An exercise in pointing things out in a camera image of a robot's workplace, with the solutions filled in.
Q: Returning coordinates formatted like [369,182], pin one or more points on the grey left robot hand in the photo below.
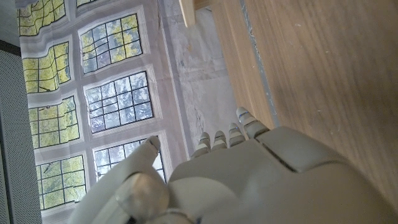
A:
[264,186]

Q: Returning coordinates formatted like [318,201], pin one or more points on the wooden slotted drawer base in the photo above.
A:
[187,12]

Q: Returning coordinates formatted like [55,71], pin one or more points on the printed window backdrop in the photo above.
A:
[124,93]

